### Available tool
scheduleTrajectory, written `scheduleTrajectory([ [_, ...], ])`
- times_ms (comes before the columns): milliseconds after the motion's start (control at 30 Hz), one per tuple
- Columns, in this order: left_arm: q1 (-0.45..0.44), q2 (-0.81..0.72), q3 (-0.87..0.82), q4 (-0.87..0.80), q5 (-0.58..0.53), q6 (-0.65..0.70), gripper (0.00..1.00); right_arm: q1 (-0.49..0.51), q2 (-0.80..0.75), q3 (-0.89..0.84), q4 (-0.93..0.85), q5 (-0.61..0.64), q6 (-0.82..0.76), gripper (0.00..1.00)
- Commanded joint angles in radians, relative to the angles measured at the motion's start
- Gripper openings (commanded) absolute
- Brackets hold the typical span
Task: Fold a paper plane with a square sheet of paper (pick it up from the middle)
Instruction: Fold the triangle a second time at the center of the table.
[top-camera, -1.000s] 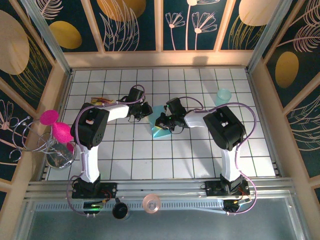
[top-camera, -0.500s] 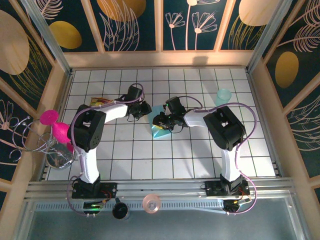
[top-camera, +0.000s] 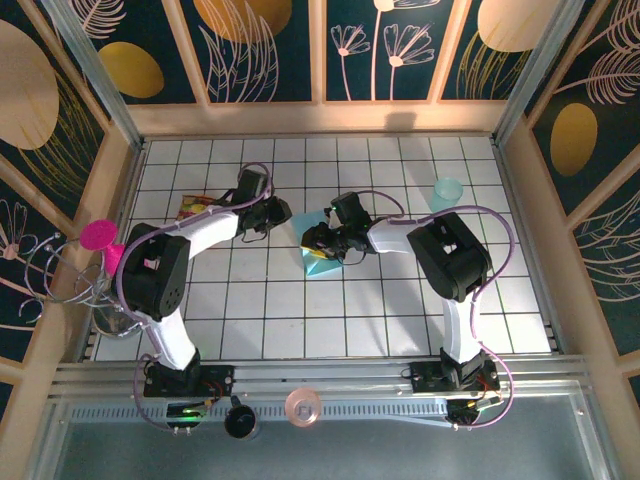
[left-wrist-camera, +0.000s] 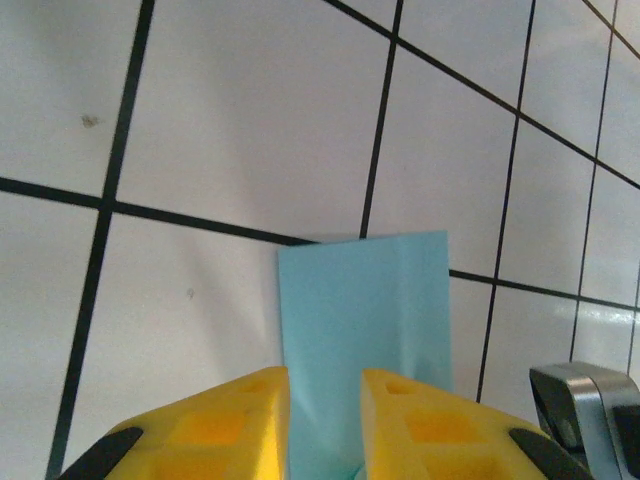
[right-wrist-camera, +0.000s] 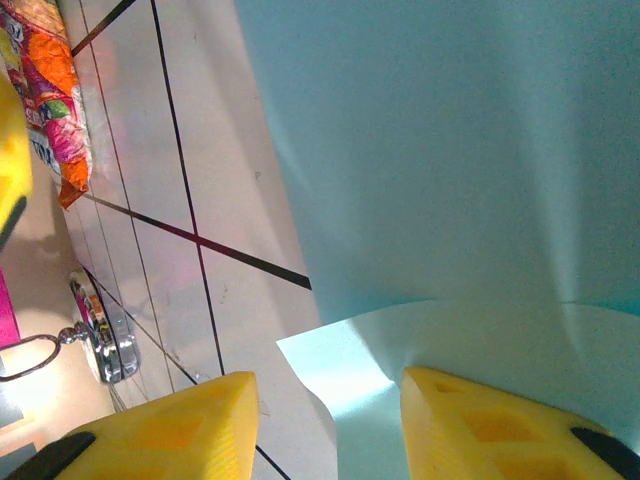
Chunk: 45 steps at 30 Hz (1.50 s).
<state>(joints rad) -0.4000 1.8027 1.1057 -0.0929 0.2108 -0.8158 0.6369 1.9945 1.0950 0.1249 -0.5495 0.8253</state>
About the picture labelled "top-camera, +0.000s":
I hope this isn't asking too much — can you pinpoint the light blue cloth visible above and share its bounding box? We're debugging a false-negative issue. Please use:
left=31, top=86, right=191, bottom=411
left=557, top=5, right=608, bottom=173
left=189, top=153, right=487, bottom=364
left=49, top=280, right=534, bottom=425
left=292, top=209, right=346, bottom=278

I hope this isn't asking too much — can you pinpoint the red yellow snack packet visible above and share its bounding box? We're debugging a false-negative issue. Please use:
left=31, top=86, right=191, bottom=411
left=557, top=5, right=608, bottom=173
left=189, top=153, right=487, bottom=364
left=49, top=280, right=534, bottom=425
left=175, top=193, right=219, bottom=221

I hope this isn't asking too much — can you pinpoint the translucent teal plastic cup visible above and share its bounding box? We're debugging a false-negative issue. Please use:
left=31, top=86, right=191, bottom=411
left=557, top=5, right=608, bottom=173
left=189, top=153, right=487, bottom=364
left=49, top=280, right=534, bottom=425
left=429, top=178, right=464, bottom=211

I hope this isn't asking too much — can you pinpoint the translucent pink cup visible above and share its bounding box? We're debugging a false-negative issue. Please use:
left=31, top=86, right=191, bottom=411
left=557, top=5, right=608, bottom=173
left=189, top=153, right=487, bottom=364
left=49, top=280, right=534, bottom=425
left=284, top=387, right=322, bottom=429

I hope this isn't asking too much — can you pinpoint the perforated metal strip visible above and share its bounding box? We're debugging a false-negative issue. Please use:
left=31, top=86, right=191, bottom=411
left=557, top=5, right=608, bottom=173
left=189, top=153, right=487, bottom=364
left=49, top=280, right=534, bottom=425
left=67, top=403, right=451, bottom=424

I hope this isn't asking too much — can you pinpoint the black controller board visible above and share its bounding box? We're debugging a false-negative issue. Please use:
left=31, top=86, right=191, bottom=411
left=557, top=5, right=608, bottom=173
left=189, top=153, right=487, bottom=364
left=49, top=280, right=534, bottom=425
left=446, top=394, right=504, bottom=426
left=166, top=399, right=214, bottom=432

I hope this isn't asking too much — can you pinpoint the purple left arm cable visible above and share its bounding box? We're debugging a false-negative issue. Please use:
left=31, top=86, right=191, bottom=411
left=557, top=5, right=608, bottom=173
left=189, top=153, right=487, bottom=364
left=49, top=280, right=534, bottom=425
left=114, top=162, right=276, bottom=434

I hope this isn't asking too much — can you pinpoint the aluminium frame rail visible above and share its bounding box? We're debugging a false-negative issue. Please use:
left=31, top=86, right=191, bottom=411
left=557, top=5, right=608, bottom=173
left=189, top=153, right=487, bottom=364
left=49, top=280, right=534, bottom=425
left=47, top=353, right=596, bottom=401

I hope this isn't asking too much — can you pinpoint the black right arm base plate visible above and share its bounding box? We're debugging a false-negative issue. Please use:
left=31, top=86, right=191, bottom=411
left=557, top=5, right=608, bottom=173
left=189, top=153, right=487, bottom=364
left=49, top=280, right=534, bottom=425
left=409, top=359, right=501, bottom=396

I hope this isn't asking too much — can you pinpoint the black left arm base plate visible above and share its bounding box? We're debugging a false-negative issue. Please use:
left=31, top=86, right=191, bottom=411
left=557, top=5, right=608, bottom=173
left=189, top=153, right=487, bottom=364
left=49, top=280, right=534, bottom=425
left=143, top=362, right=236, bottom=399

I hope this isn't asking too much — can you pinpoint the chrome wire glass rack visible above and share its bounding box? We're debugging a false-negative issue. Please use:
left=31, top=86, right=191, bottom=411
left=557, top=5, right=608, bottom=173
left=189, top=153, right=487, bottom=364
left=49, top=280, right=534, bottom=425
left=19, top=232, right=151, bottom=340

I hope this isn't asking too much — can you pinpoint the aluminium corner post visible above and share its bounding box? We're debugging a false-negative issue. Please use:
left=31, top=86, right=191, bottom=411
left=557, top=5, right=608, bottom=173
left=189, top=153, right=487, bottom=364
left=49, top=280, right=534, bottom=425
left=491, top=0, right=590, bottom=146
left=39, top=0, right=146, bottom=151

